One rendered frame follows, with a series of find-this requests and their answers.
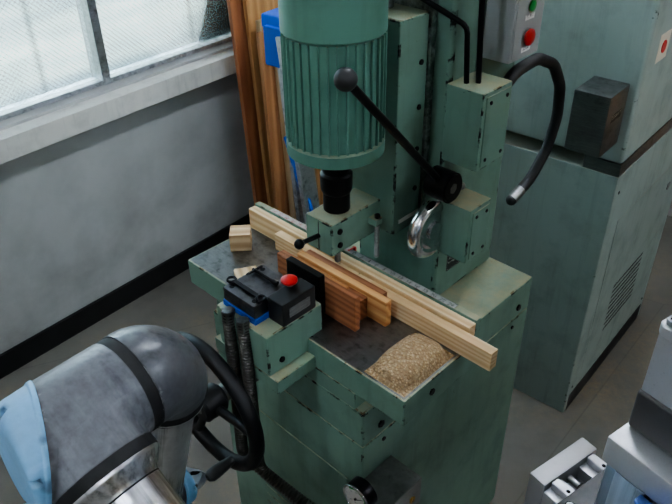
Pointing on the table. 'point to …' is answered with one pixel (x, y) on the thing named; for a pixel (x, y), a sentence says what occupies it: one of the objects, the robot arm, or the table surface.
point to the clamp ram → (308, 278)
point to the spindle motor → (336, 57)
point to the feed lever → (346, 81)
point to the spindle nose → (336, 190)
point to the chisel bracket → (342, 223)
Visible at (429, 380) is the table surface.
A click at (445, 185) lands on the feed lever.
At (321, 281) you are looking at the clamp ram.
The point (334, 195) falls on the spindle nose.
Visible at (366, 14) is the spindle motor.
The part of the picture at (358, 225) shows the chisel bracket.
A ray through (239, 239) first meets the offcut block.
